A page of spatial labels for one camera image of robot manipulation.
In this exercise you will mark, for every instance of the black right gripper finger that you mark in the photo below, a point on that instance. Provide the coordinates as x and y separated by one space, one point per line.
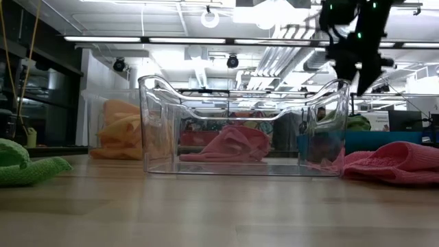
368 77
346 70

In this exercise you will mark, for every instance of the pink microfiber towel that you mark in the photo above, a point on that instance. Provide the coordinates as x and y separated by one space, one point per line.
236 144
394 163

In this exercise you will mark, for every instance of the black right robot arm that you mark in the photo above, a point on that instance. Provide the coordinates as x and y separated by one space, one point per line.
370 13

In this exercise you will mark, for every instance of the orange microfiber towel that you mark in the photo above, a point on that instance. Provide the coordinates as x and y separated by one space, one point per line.
120 133

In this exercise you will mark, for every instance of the small green microfiber towel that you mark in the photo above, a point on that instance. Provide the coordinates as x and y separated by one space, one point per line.
24 168

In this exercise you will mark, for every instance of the green fabric bundle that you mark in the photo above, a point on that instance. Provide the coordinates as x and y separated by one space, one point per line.
358 123

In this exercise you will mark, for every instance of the person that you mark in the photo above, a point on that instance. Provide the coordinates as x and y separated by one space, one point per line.
321 114

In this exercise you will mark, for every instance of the black computer monitor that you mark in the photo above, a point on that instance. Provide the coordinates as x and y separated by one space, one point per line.
405 120

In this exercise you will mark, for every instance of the blue storage bin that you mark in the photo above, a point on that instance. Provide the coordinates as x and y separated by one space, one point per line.
380 140

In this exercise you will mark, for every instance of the black ceiling spotlight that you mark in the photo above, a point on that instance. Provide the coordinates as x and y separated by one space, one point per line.
119 64
232 61

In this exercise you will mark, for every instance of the low clear plastic basket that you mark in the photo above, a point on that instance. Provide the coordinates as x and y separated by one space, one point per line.
240 168

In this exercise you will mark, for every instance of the clear labelled storage bin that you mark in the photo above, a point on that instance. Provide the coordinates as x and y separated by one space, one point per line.
92 113

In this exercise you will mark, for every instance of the dark shelving unit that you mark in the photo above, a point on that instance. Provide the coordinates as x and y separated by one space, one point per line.
51 85

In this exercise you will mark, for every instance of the lime green bottle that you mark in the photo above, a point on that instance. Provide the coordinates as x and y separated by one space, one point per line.
31 138

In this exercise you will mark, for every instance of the black frame bar with lights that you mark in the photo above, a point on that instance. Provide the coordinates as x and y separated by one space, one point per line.
144 40

